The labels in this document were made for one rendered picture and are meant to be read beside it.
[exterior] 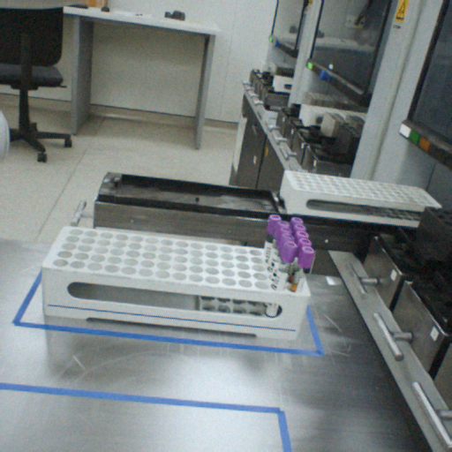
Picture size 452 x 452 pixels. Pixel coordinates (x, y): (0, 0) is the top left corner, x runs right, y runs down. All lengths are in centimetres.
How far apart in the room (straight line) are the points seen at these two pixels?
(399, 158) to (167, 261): 66
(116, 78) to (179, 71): 54
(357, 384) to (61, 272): 34
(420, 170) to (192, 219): 51
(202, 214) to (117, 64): 363
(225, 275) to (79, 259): 17
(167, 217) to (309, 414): 49
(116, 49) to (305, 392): 407
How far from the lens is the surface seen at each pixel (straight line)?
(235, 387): 52
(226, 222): 90
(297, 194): 91
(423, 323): 78
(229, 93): 448
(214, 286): 54
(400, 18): 125
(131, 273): 56
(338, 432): 51
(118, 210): 89
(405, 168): 111
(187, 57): 441
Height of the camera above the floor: 118
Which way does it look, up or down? 26 degrees down
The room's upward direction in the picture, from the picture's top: 10 degrees clockwise
